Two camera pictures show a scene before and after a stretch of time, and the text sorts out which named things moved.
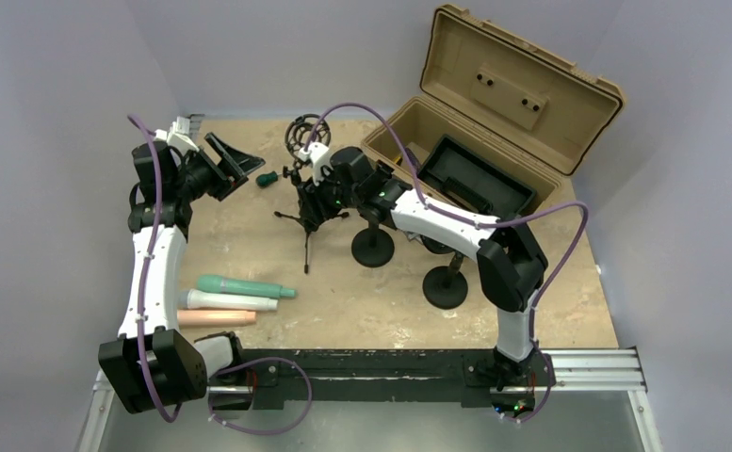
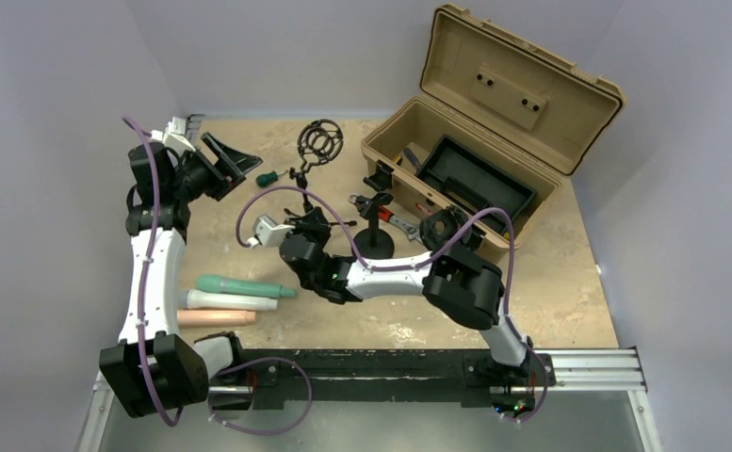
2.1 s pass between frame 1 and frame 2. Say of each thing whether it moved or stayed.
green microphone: stayed
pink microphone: stayed
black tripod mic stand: moved
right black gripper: moved
